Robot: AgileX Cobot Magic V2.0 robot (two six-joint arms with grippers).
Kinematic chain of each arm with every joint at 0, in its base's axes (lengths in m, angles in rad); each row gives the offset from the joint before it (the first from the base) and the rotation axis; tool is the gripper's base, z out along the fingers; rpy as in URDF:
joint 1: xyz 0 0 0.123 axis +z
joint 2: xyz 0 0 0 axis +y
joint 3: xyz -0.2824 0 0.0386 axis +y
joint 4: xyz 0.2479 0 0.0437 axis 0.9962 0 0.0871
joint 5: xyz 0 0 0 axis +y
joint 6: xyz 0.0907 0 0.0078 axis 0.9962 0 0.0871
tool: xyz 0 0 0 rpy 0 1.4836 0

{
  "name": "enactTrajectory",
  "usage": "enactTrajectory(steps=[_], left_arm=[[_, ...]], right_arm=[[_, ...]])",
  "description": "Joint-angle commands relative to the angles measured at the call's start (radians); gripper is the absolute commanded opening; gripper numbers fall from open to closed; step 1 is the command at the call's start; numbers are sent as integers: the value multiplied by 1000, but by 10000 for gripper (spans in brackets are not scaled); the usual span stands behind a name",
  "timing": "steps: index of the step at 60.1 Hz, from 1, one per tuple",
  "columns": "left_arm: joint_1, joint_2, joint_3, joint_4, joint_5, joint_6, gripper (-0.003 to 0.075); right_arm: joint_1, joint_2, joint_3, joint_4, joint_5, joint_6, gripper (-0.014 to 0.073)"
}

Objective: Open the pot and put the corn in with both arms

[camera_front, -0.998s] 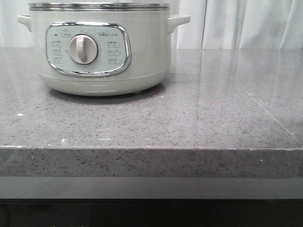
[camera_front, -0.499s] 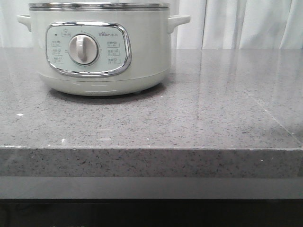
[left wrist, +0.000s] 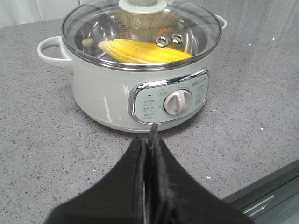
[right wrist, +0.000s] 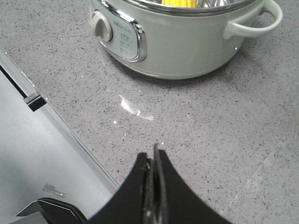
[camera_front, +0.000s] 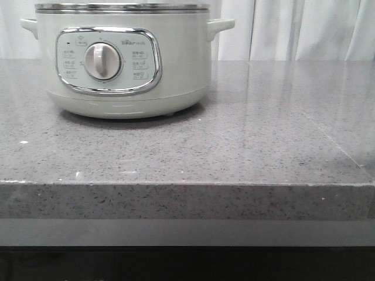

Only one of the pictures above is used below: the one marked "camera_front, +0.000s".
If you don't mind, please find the glass pot lid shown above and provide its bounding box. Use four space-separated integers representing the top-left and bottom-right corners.
35 3 210 12

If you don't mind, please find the pale green electric pot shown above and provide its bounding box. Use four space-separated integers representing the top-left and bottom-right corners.
21 9 235 119

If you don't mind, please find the white curtain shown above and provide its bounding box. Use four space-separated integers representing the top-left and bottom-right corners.
0 0 375 62

